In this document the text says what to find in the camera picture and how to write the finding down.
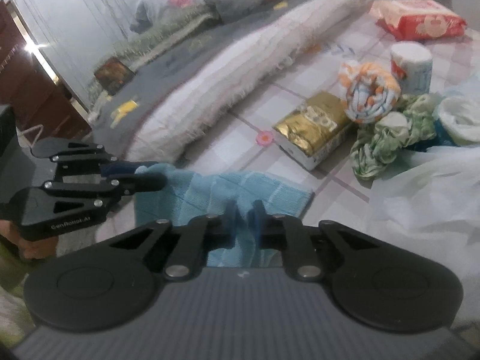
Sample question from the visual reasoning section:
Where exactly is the toilet paper roll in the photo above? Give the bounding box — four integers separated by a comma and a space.
390, 43, 432, 94

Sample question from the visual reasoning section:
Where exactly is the gold and white tissue pack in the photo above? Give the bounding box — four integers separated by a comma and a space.
272, 92, 353, 171

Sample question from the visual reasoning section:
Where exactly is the red and white tissue pack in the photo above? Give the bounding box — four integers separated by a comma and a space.
369, 0, 467, 42

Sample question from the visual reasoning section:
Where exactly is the green blanket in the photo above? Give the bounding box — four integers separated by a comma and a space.
88, 7, 220, 94

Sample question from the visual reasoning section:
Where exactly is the green and white cloth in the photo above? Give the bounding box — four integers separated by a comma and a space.
350, 94, 447, 181

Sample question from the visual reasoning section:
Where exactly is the brown wooden cabinet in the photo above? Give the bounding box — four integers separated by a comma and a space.
0, 0, 92, 143

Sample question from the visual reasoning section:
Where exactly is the white plastic bag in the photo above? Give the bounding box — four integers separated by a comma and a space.
369, 79, 480, 233

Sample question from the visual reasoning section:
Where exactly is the orange and white rolled towel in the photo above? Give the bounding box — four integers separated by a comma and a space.
339, 62, 402, 124

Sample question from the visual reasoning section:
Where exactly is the dark book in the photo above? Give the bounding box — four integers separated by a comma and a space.
94, 57, 136, 92

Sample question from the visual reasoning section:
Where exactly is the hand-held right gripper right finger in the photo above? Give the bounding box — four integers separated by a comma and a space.
253, 199, 376, 282

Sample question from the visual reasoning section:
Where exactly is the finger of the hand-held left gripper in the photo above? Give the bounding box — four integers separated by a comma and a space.
32, 137, 160, 176
43, 174, 167, 219

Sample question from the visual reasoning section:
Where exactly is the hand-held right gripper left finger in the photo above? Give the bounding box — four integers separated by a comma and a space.
109, 199, 241, 282

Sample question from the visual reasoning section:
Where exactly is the person's left hand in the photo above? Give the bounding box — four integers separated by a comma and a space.
0, 219, 58, 264

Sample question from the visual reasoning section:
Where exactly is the white fluffy blanket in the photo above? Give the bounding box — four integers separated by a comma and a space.
125, 0, 409, 162

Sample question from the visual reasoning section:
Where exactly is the blue towel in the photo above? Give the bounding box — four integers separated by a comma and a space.
133, 163, 316, 267

